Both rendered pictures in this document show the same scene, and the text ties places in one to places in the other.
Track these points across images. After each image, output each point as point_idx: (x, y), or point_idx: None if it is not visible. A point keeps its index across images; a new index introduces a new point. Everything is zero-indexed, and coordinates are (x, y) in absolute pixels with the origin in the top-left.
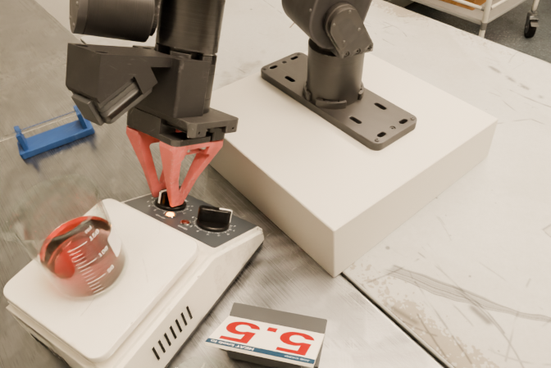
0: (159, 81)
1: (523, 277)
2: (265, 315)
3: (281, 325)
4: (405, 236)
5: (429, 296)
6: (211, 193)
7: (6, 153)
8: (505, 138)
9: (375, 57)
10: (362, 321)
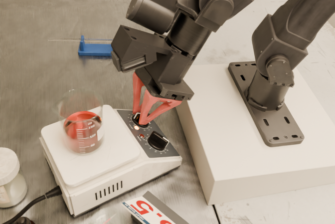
0: (159, 58)
1: None
2: (160, 206)
3: (165, 215)
4: (261, 203)
5: None
6: (167, 123)
7: (72, 47)
8: None
9: (306, 85)
10: None
